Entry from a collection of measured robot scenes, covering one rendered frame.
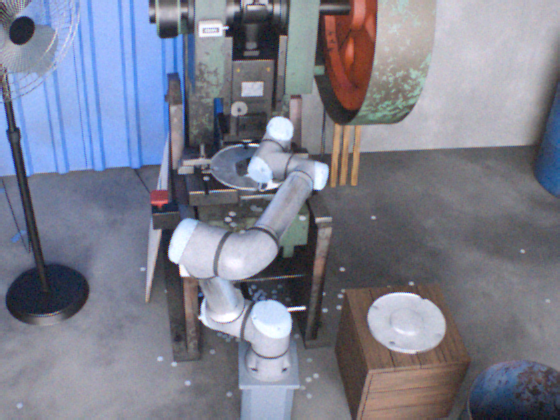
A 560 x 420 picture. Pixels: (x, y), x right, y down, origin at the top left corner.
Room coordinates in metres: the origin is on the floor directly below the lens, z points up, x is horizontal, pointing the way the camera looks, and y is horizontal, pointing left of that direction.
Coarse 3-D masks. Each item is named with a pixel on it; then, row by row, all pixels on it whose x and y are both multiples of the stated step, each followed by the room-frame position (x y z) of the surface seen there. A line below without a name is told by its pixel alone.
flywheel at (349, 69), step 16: (352, 0) 2.10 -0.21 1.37; (368, 0) 2.05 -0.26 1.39; (336, 16) 2.38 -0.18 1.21; (352, 16) 2.09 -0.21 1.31; (368, 16) 2.04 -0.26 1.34; (336, 32) 2.35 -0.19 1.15; (352, 32) 2.17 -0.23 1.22; (368, 32) 2.02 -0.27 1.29; (336, 48) 2.32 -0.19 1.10; (352, 48) 2.21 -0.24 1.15; (368, 48) 2.00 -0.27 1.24; (336, 64) 2.26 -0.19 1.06; (352, 64) 2.15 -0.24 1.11; (368, 64) 1.98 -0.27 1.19; (336, 80) 2.18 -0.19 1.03; (352, 80) 2.12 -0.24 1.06; (368, 80) 1.87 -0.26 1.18; (336, 96) 2.16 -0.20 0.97; (352, 96) 2.00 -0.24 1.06
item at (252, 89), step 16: (240, 48) 2.05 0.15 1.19; (256, 48) 2.06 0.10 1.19; (240, 64) 1.98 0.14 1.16; (256, 64) 1.99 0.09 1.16; (272, 64) 2.00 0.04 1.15; (240, 80) 1.98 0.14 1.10; (256, 80) 1.99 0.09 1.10; (272, 80) 2.00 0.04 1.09; (240, 96) 1.98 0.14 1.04; (256, 96) 1.99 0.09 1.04; (272, 96) 2.01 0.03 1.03; (240, 112) 1.97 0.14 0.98; (256, 112) 1.99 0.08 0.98; (240, 128) 1.95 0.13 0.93; (256, 128) 1.96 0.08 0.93
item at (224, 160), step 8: (224, 152) 2.03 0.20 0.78; (232, 152) 2.03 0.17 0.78; (240, 152) 2.04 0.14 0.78; (248, 152) 2.04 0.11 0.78; (216, 160) 1.97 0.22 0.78; (224, 160) 1.98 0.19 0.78; (232, 160) 1.98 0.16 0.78; (224, 168) 1.92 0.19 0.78; (232, 168) 1.93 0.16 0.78; (216, 176) 1.87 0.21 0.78; (224, 176) 1.87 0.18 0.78; (232, 176) 1.88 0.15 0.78; (248, 176) 1.88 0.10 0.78; (232, 184) 1.83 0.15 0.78; (240, 184) 1.83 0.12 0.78; (248, 184) 1.84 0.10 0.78; (256, 184) 1.84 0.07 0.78; (280, 184) 1.85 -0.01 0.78
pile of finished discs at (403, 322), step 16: (384, 304) 1.73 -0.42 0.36; (400, 304) 1.73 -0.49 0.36; (416, 304) 1.74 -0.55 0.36; (432, 304) 1.74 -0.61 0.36; (368, 320) 1.64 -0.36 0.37; (384, 320) 1.65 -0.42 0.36; (400, 320) 1.64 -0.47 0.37; (416, 320) 1.65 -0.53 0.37; (432, 320) 1.66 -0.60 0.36; (384, 336) 1.57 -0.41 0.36; (400, 336) 1.57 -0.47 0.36; (416, 336) 1.57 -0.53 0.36; (432, 336) 1.58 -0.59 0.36
